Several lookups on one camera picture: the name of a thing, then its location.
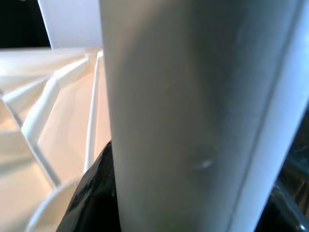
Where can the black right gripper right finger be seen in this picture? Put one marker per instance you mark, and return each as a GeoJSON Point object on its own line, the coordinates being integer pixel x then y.
{"type": "Point", "coordinates": [280, 217]}

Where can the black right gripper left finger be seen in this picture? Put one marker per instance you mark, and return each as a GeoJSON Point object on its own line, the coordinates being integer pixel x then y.
{"type": "Point", "coordinates": [94, 200]}

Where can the white plastic table top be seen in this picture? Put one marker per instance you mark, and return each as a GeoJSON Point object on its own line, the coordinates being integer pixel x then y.
{"type": "Point", "coordinates": [48, 120]}

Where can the white plastic table leg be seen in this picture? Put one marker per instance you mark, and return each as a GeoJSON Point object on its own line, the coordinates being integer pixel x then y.
{"type": "Point", "coordinates": [193, 108]}

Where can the black plastic table cover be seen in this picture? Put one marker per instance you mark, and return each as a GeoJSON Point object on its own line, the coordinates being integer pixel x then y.
{"type": "Point", "coordinates": [297, 145]}

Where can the black door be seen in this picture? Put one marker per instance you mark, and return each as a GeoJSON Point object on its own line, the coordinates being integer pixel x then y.
{"type": "Point", "coordinates": [21, 21]}

